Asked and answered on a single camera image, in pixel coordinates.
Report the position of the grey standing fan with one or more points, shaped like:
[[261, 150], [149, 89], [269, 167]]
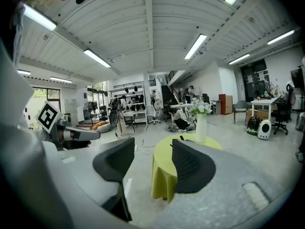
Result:
[[113, 118]]

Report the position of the green and black pet carrier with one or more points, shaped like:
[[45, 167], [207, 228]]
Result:
[[253, 125]]

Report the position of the grey armchair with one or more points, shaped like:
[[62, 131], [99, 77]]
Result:
[[241, 106]]

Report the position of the large cardboard box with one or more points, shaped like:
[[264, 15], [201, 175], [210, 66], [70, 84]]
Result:
[[262, 114]]

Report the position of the black office chair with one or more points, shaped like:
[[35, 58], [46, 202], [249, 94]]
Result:
[[282, 116]]

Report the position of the grey bean bag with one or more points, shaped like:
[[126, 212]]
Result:
[[103, 128]]

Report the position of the white flower bouquet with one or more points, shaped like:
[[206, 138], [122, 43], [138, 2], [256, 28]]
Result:
[[200, 107]]

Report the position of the red-brown cabinet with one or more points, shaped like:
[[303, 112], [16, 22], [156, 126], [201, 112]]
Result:
[[225, 104]]

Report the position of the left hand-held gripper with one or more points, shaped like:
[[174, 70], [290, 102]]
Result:
[[48, 117]]

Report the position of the black double door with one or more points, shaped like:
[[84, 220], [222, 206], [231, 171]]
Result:
[[256, 80]]

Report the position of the black staircase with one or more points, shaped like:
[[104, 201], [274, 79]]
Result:
[[174, 89]]

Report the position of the black screen on stand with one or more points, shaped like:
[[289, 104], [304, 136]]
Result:
[[296, 77]]

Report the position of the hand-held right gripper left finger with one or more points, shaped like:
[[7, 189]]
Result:
[[112, 166]]

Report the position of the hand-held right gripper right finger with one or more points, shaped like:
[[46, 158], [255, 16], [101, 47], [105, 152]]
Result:
[[190, 166]]

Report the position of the orange cushion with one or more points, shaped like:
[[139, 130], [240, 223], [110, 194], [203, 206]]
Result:
[[100, 123]]

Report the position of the round table with green cloth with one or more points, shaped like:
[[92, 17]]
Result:
[[163, 166]]

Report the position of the white office chair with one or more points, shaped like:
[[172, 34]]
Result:
[[152, 112]]

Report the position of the long white table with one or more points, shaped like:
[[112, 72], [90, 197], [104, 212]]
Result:
[[264, 102]]

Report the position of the white pet carrier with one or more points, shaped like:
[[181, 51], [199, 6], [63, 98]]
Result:
[[264, 129]]

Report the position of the white vase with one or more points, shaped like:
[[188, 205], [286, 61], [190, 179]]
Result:
[[201, 128]]

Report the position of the white floor power strip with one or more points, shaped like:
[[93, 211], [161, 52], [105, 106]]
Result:
[[138, 148]]

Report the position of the white shelving unit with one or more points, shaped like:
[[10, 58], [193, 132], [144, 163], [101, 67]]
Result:
[[138, 99]]

